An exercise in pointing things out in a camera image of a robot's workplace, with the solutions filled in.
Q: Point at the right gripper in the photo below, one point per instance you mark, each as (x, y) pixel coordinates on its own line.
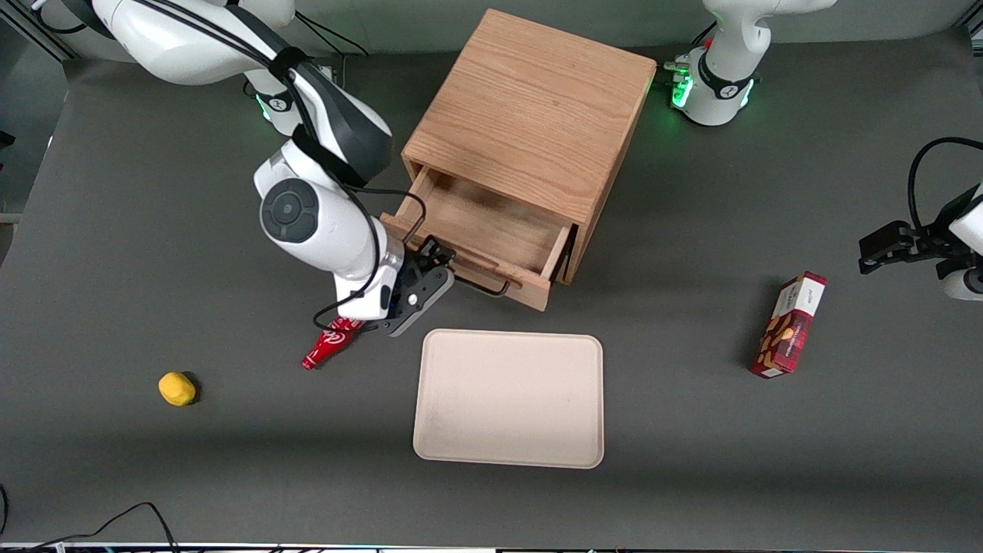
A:
(423, 259)

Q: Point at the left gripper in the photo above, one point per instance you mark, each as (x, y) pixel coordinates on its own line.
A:
(931, 234)

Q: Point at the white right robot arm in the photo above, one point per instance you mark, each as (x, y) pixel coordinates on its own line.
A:
(307, 223)

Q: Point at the wooden two-drawer cabinet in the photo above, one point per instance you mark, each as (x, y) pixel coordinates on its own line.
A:
(537, 107)

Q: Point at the red cola bottle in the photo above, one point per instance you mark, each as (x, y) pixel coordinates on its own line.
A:
(326, 349)

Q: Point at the red cookie box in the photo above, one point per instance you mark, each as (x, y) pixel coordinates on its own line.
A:
(789, 326)

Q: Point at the beige rectangular tray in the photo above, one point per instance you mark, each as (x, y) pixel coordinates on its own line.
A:
(508, 398)

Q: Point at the yellow lemon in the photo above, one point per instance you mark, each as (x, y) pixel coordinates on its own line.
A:
(177, 389)

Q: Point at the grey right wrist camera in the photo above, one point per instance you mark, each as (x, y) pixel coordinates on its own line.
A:
(421, 299)

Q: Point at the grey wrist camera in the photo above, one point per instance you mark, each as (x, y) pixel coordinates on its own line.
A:
(964, 284)
(421, 299)

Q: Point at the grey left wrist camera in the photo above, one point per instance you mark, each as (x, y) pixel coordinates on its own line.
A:
(964, 284)

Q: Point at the aluminium frame bar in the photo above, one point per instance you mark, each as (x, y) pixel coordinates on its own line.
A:
(38, 31)

